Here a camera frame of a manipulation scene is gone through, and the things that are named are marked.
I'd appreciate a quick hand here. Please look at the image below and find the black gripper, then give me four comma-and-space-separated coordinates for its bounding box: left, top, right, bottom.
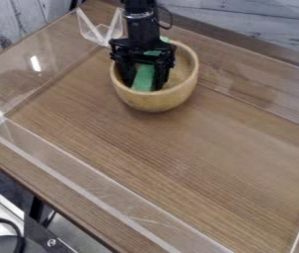
110, 39, 177, 91

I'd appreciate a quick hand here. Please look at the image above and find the green rectangular block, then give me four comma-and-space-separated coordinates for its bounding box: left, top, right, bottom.
131, 36, 170, 92

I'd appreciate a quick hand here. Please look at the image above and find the brown wooden bowl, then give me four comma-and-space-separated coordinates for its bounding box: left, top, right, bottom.
110, 41, 201, 113

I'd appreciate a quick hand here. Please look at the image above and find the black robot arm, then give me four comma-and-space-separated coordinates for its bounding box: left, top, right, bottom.
110, 0, 177, 92

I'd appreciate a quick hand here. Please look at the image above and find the clear acrylic front barrier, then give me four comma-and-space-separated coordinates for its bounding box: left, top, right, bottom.
0, 95, 235, 253

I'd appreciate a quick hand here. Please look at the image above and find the black table leg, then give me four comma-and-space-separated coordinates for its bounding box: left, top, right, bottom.
30, 197, 46, 222

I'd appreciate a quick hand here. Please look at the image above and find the clear acrylic corner bracket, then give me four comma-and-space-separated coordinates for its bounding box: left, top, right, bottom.
76, 8, 125, 47

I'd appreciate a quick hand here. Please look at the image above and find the black metal base plate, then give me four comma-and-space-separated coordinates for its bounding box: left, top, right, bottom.
0, 223, 79, 253

